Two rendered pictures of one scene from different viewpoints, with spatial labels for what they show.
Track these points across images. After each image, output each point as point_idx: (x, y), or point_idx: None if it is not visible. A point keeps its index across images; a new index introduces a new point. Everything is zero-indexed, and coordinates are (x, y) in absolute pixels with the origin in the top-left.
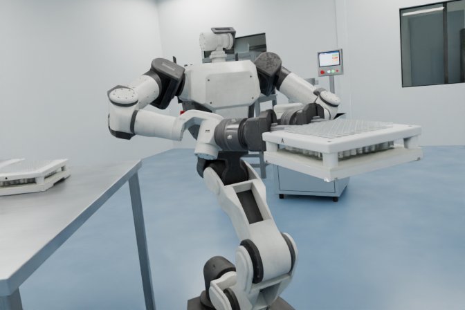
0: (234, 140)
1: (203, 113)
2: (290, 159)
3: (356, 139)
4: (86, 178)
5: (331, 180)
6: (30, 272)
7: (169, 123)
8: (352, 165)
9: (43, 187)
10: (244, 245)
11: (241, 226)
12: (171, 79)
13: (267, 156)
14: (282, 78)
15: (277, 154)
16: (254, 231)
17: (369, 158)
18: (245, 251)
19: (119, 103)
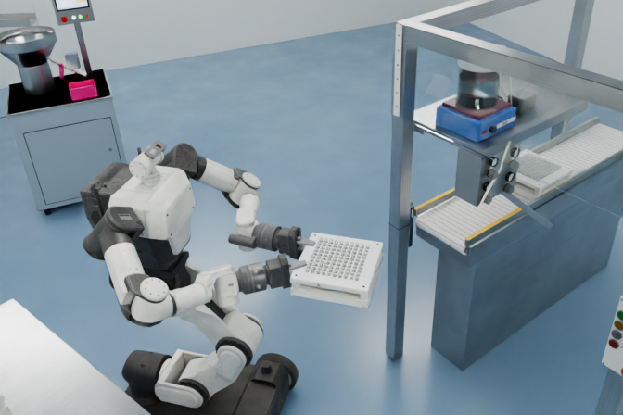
0: (262, 287)
1: (221, 270)
2: (327, 295)
3: (372, 277)
4: (15, 365)
5: (367, 308)
6: None
7: (202, 294)
8: (371, 291)
9: (8, 408)
10: (229, 344)
11: (214, 328)
12: (136, 232)
13: (296, 292)
14: (202, 170)
15: (309, 291)
16: (233, 328)
17: (373, 280)
18: (235, 348)
19: (161, 300)
